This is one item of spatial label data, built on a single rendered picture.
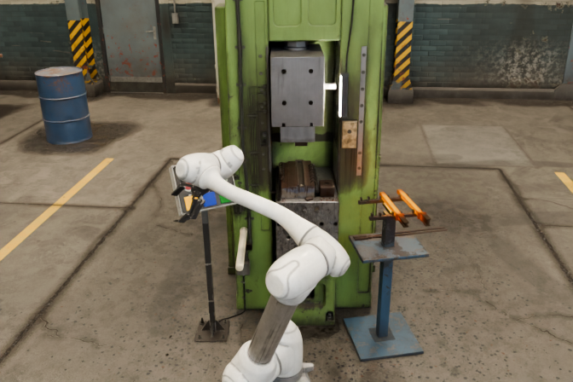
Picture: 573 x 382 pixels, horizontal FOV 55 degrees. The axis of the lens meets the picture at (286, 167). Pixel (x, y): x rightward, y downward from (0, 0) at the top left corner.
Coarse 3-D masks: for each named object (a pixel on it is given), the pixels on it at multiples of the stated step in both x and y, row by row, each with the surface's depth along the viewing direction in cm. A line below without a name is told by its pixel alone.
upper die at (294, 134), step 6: (282, 126) 318; (294, 126) 318; (300, 126) 318; (306, 126) 318; (312, 126) 318; (282, 132) 319; (288, 132) 319; (294, 132) 319; (300, 132) 319; (306, 132) 319; (312, 132) 319; (282, 138) 320; (288, 138) 320; (294, 138) 320; (300, 138) 320; (306, 138) 320; (312, 138) 320
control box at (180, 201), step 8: (176, 176) 308; (232, 176) 320; (176, 184) 307; (232, 184) 319; (184, 192) 308; (208, 192) 313; (176, 200) 312; (184, 208) 306; (208, 208) 311; (216, 208) 320
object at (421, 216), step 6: (396, 192) 337; (402, 192) 333; (402, 198) 328; (408, 198) 325; (408, 204) 320; (414, 204) 317; (414, 210) 312; (420, 210) 310; (420, 216) 306; (426, 216) 301; (426, 222) 299
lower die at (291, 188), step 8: (296, 160) 368; (304, 160) 371; (288, 168) 359; (296, 168) 356; (304, 168) 358; (288, 176) 347; (296, 176) 347; (304, 176) 344; (312, 176) 346; (288, 184) 334; (296, 184) 334; (304, 184) 332; (312, 184) 334; (288, 192) 333; (296, 192) 333; (304, 192) 333; (312, 192) 333
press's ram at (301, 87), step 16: (272, 48) 329; (320, 48) 328; (272, 64) 304; (288, 64) 304; (304, 64) 304; (320, 64) 304; (272, 80) 308; (288, 80) 308; (304, 80) 308; (320, 80) 308; (272, 96) 311; (288, 96) 311; (304, 96) 311; (320, 96) 311; (272, 112) 314; (288, 112) 314; (304, 112) 314; (320, 112) 315
